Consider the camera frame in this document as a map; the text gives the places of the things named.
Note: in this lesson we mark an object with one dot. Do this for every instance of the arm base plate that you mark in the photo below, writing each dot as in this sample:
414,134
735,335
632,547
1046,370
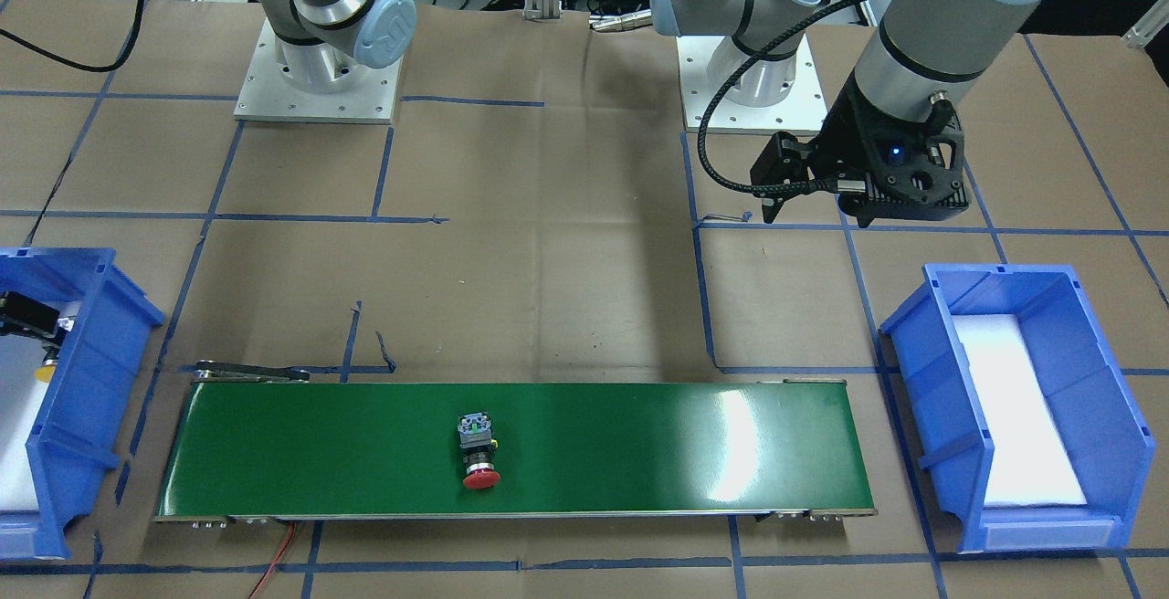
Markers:
772,96
314,84

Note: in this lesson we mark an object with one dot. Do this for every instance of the white foam pad bin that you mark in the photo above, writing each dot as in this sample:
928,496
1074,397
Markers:
1030,466
22,395

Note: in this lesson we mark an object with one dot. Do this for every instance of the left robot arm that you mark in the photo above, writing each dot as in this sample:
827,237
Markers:
919,49

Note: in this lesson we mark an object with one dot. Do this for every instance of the blue bin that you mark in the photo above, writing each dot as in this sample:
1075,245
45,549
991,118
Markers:
1109,445
107,320

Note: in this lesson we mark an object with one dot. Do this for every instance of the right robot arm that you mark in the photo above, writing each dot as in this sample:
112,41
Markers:
372,33

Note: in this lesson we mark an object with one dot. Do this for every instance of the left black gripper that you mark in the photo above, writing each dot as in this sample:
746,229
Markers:
847,135

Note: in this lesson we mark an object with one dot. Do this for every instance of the red push button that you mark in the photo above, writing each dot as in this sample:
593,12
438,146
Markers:
477,446

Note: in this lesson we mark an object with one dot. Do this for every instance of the yellow push button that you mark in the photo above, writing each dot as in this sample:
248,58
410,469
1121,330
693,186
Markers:
44,373

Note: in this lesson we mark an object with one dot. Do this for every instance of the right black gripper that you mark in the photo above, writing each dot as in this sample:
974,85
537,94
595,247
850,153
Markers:
27,314

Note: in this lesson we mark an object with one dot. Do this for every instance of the green conveyor belt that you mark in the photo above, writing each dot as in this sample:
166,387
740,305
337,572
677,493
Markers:
333,451

